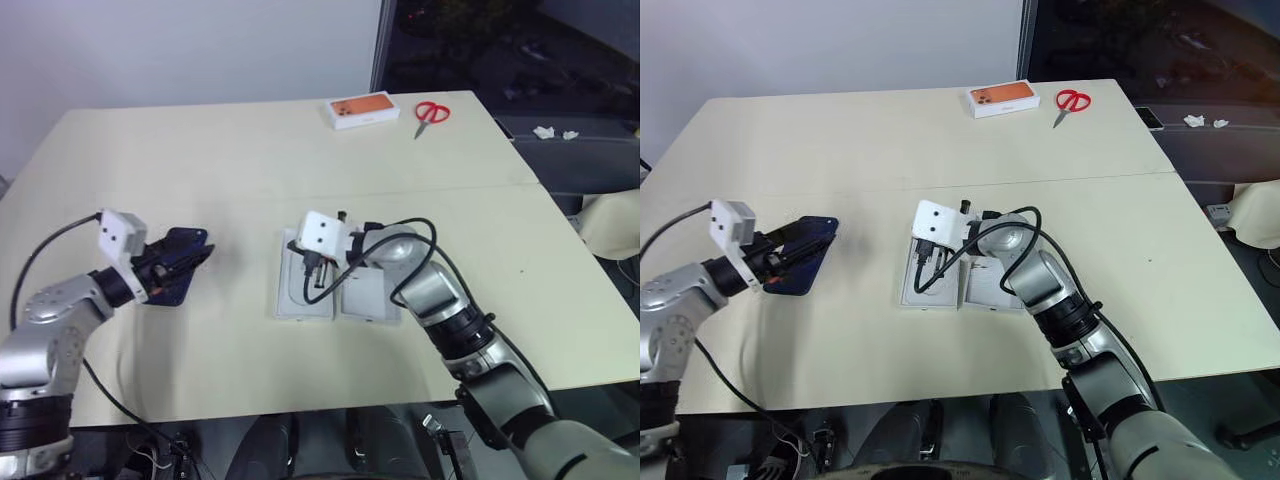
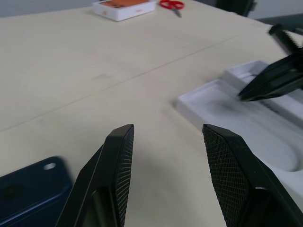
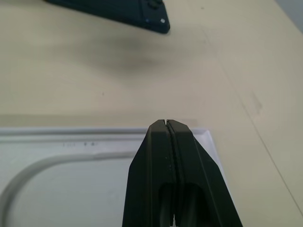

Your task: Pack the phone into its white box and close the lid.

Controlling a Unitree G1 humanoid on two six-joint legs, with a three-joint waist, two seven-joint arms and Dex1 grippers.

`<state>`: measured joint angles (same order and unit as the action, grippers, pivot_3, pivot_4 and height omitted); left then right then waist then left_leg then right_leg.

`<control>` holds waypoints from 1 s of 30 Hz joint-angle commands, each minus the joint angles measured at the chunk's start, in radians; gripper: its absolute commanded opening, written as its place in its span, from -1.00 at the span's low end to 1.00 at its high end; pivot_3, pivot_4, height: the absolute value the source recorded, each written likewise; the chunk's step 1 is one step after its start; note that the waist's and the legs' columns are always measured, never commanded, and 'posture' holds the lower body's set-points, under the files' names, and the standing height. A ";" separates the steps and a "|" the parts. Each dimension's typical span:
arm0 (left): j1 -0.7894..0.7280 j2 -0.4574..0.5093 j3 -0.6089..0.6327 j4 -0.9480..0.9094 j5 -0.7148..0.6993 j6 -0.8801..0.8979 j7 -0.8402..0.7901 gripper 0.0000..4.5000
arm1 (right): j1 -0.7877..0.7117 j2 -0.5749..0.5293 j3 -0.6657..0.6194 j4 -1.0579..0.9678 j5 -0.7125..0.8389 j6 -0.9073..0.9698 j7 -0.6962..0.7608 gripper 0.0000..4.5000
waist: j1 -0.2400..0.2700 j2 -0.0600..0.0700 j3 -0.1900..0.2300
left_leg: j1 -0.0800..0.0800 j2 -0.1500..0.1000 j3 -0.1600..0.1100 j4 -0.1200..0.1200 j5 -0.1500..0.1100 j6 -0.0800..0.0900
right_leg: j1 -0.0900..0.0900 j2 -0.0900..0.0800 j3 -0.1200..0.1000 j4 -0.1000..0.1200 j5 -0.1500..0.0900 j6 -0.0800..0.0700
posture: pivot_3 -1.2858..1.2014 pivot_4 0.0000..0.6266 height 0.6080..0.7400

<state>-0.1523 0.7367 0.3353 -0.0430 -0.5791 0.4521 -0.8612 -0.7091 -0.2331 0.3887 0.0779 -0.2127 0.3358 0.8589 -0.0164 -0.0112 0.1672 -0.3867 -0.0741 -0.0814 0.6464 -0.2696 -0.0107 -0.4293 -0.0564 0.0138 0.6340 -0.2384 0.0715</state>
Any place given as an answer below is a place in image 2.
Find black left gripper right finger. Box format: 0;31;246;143
202;123;303;227

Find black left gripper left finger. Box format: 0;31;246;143
55;123;134;227

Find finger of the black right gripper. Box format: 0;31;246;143
238;53;303;98
239;73;303;102

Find blue phone box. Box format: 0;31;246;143
176;79;303;200

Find dark blue smartphone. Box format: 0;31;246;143
0;156;73;227

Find white box with orange phone print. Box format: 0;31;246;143
92;0;156;22

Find red handled scissors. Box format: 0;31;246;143
159;0;185;18

